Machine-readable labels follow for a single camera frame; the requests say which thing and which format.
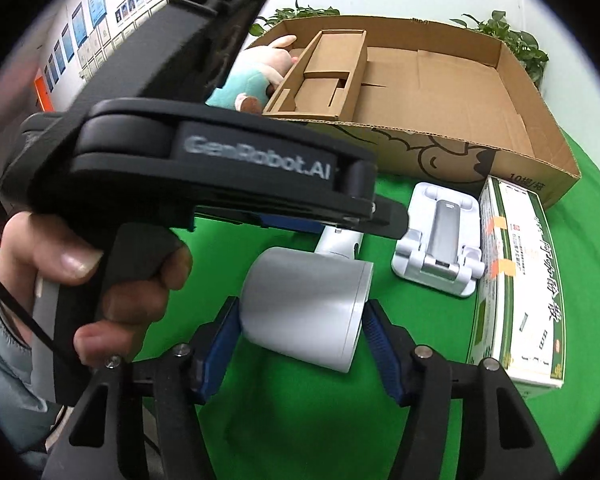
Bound white folding phone stand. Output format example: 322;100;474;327
391;182;486;298

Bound white hair dryer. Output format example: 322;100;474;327
239;226;374;374

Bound grey sleeve forearm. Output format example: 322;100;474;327
0;300;66;477

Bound person's left hand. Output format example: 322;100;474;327
0;210;194;369

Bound green white medicine box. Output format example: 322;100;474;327
467;177;567;399

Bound pink pig plush toy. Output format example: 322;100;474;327
206;35;298;115

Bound left potted green plant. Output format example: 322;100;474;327
249;0;340;38

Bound potted green plant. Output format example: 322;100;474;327
249;0;340;38
452;10;550;88

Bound brown cardboard insert tray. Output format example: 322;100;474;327
263;29;367;122

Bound large brown cardboard box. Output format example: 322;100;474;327
260;15;581;206

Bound right potted green plant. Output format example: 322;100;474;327
452;10;550;88

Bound black cable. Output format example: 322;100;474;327
0;259;62;356

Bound blue notice boards on wall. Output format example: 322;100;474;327
38;0;108;98

